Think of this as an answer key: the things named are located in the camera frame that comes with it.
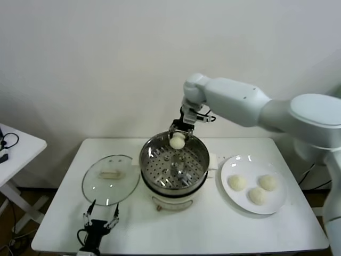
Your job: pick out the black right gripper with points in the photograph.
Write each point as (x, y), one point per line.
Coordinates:
(183, 124)

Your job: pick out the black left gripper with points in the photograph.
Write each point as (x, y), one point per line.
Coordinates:
(96, 226)

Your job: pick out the white steamed baozi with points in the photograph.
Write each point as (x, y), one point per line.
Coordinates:
(268, 182)
(257, 196)
(237, 183)
(177, 143)

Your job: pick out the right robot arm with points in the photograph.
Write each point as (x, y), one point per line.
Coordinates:
(239, 106)

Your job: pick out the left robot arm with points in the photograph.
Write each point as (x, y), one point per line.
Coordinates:
(89, 252)

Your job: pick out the stainless steel steamer basket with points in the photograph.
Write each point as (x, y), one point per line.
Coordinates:
(173, 165)

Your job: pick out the round glass pot lid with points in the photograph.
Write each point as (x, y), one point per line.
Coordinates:
(110, 184)

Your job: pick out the white electric cooker pot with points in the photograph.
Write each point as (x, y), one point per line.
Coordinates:
(173, 200)

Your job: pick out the white round plate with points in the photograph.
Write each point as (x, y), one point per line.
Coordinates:
(274, 168)

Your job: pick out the white folding side table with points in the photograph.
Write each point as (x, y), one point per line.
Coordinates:
(24, 152)

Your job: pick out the small black device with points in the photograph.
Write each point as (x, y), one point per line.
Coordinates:
(3, 159)

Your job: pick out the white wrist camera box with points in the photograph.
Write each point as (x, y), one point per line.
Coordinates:
(191, 116)

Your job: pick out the white table leg frame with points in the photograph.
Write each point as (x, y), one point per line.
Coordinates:
(321, 210)

